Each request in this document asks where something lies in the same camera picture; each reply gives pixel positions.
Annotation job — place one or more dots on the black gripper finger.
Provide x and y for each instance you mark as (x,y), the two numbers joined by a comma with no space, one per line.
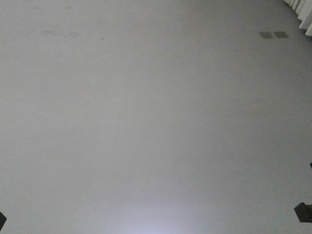
(303,212)
(3,220)

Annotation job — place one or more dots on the grey floor outlet cover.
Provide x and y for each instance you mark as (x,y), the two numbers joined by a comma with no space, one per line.
(266,35)
(280,35)

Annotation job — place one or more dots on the white pleated curtain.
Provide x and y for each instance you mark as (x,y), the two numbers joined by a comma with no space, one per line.
(303,10)

